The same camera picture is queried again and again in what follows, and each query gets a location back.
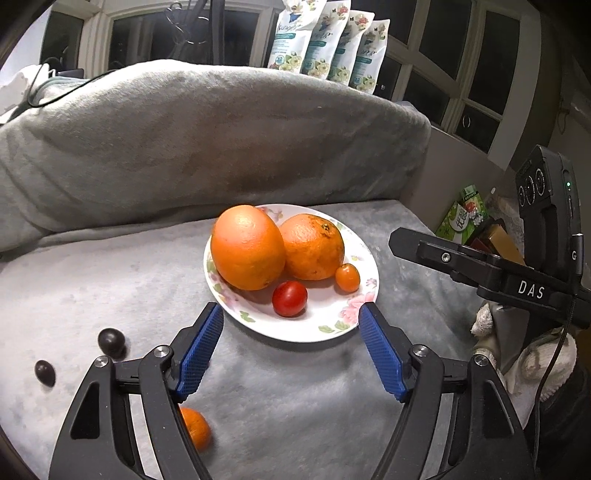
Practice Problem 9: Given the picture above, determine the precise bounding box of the rough orange with dark spot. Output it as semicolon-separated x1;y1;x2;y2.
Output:
280;214;345;281

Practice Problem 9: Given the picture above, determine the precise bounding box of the grey sofa back cushion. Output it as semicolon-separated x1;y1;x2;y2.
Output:
1;60;431;251

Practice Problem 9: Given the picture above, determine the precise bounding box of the brown box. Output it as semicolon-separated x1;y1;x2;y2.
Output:
468;223;525;265

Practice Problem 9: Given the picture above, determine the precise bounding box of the grey sofa seat cushion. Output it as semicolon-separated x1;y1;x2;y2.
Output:
0;198;537;480

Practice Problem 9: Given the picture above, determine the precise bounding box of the dark plum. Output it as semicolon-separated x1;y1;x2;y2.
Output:
97;328;126;360
34;360;56;388

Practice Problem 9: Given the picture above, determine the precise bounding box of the green drink carton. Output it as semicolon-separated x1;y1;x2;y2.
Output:
436;185;489;245

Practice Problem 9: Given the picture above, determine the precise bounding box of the right hand in white glove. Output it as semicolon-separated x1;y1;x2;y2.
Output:
471;302;577;402

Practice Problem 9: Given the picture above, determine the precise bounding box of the small orange kumquat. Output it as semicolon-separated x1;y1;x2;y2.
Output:
335;263;361;293

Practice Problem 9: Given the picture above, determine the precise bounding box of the large smooth orange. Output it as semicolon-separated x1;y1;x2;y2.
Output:
211;205;286;291

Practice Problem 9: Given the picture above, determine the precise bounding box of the white detergent refill pouch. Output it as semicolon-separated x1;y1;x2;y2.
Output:
349;19;391;94
328;10;375;85
267;0;327;73
301;1;351;80

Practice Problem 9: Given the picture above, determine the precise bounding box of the white floral plate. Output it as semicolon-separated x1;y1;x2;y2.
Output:
204;204;380;343

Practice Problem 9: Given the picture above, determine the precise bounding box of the black cable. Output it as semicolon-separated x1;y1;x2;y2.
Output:
25;64;122;110

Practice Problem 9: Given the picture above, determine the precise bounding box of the white power adapter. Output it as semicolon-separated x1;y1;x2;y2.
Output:
0;64;55;125

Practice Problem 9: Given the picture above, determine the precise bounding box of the red cherry tomato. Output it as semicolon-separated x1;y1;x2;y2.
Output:
271;280;308;317

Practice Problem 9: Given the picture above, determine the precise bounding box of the orange mandarin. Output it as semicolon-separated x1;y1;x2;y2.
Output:
180;407;212;452

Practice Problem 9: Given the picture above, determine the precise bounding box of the black light tripod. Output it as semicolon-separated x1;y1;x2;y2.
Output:
164;0;225;65

